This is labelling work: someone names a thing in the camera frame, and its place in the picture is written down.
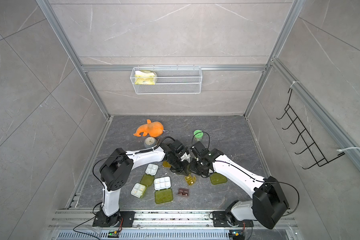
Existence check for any front left small pillbox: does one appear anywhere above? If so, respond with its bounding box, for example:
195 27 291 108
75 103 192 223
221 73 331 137
131 183 147 199

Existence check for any black wall hook rack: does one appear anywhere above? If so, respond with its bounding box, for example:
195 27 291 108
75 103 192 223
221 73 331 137
276 89 345 170

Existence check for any white wire wall basket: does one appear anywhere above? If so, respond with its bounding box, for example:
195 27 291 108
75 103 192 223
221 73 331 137
130 66 203 95

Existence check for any amber lid small pillbox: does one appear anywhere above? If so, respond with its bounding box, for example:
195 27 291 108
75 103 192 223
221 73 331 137
163 161 172 168

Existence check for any small yellow clear pillbox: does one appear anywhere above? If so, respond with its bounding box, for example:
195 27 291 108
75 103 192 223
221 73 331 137
185 175 197 186

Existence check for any green lidded jar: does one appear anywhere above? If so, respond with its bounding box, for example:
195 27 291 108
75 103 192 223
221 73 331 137
194 130 204 141

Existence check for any dark red small pillbox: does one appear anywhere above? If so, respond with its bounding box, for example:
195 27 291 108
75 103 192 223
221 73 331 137
178 188 190 198

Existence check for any metal base rail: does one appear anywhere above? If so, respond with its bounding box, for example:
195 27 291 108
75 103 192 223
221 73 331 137
44 209 302 240

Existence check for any orange whale toy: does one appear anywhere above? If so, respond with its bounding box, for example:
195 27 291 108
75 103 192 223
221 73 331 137
134 120 164 138

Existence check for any left green four-cell pillbox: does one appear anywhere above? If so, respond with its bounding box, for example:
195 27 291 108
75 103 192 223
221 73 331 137
140 164 159 187

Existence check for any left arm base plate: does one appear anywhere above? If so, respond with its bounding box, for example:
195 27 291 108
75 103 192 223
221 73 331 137
92 210 136 228

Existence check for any green six-cell pillbox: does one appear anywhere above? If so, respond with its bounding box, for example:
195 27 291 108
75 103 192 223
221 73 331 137
154 177 173 204
210 173 228 185

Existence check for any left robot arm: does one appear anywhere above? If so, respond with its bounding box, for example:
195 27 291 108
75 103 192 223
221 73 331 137
92 136 191 228

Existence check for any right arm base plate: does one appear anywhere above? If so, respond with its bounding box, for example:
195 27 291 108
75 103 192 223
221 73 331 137
210 211 254 228

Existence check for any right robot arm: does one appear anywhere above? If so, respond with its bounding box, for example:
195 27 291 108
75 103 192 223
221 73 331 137
190 141 300 230

